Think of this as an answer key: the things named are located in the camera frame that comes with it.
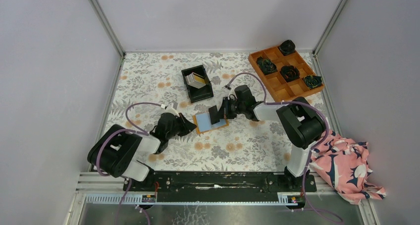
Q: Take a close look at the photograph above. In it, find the stack of credit cards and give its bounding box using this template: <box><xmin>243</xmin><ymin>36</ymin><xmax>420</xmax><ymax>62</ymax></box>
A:
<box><xmin>185</xmin><ymin>72</ymin><xmax>206</xmax><ymax>89</ymax></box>

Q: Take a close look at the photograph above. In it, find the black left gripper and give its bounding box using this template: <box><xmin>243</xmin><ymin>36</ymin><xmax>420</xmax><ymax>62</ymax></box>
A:
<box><xmin>166</xmin><ymin>112</ymin><xmax>197</xmax><ymax>140</ymax></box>

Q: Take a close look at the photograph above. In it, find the pink patterned cloth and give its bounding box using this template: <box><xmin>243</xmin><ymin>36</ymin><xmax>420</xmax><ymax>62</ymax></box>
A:
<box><xmin>309</xmin><ymin>130</ymin><xmax>386</xmax><ymax>205</ymax></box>

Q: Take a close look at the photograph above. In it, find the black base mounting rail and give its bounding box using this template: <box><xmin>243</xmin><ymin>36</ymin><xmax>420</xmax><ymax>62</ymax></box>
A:
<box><xmin>123</xmin><ymin>171</ymin><xmax>317</xmax><ymax>205</ymax></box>

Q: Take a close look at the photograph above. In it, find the rolled dark tie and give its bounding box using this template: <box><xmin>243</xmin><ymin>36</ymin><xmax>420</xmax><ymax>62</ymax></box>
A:
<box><xmin>278</xmin><ymin>40</ymin><xmax>296</xmax><ymax>56</ymax></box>
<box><xmin>280</xmin><ymin>65</ymin><xmax>300</xmax><ymax>82</ymax></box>

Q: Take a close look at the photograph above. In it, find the rolled dark tie centre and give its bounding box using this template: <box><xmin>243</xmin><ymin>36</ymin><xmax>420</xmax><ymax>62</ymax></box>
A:
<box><xmin>280</xmin><ymin>65</ymin><xmax>300</xmax><ymax>82</ymax></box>

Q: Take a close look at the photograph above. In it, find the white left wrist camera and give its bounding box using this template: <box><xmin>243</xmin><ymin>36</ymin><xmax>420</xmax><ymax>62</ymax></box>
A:
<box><xmin>160</xmin><ymin>102</ymin><xmax>179</xmax><ymax>116</ymax></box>

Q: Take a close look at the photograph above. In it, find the rolled green tie right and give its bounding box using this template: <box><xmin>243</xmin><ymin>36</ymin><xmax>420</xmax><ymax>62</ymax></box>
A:
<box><xmin>303</xmin><ymin>75</ymin><xmax>323</xmax><ymax>90</ymax></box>

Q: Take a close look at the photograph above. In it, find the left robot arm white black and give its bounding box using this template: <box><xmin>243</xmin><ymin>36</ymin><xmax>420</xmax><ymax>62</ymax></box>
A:
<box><xmin>87</xmin><ymin>112</ymin><xmax>197</xmax><ymax>191</ymax></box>

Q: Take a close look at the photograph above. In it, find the rolled green tie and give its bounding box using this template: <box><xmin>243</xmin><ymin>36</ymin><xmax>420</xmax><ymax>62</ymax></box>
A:
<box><xmin>303</xmin><ymin>75</ymin><xmax>323</xmax><ymax>90</ymax></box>
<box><xmin>257</xmin><ymin>57</ymin><xmax>277</xmax><ymax>75</ymax></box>

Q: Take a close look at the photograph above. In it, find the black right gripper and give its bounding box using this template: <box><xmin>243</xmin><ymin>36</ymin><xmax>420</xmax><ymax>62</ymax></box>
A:
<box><xmin>214</xmin><ymin>97</ymin><xmax>245</xmax><ymax>119</ymax></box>

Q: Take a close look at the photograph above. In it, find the dark credit card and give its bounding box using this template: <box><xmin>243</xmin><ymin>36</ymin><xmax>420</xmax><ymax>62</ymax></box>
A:
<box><xmin>209</xmin><ymin>106</ymin><xmax>224</xmax><ymax>125</ymax></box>

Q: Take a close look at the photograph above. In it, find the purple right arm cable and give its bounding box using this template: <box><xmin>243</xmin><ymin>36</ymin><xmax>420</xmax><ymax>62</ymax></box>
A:
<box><xmin>224</xmin><ymin>72</ymin><xmax>345</xmax><ymax>224</ymax></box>

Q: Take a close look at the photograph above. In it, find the orange wooden compartment tray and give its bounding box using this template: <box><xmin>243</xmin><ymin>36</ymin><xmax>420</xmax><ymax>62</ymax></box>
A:
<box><xmin>249</xmin><ymin>46</ymin><xmax>324</xmax><ymax>102</ymax></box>

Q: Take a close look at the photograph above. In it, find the yellow leather card holder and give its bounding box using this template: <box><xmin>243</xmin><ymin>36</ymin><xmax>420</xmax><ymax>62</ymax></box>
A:
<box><xmin>193</xmin><ymin>112</ymin><xmax>229</xmax><ymax>134</ymax></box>

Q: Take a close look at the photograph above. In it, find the rolled green tie left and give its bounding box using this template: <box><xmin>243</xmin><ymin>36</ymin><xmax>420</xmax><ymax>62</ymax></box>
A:
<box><xmin>257</xmin><ymin>57</ymin><xmax>277</xmax><ymax>75</ymax></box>

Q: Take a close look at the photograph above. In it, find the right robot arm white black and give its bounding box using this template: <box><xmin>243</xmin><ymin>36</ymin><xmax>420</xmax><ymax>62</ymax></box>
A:
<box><xmin>209</xmin><ymin>85</ymin><xmax>327</xmax><ymax>191</ymax></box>

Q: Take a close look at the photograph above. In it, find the rolled dark tie top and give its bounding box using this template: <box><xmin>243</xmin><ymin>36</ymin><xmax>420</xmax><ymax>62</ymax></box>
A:
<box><xmin>278</xmin><ymin>40</ymin><xmax>296</xmax><ymax>56</ymax></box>

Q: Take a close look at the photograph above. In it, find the black plastic card box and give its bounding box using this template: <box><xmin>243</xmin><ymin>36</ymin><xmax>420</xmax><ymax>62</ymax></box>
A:
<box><xmin>181</xmin><ymin>65</ymin><xmax>214</xmax><ymax>103</ymax></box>

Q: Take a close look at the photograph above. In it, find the floral patterned table mat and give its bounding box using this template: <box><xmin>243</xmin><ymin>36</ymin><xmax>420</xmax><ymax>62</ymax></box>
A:
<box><xmin>106</xmin><ymin>53</ymin><xmax>291</xmax><ymax>171</ymax></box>

